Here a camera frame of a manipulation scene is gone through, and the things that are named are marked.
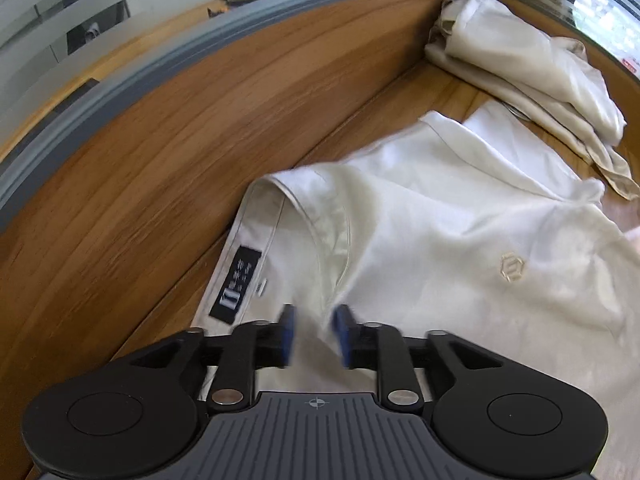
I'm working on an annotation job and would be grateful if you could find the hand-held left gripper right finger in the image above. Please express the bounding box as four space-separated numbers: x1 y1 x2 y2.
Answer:
333 304 506 411

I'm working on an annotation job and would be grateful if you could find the cream satin garment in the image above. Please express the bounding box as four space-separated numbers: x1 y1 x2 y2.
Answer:
424 0 635 200

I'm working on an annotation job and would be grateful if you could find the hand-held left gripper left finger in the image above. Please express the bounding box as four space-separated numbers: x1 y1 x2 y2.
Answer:
127 304 298 411

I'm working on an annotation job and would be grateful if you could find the cream satin button shirt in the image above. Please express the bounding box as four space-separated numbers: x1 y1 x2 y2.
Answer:
192 109 640 480

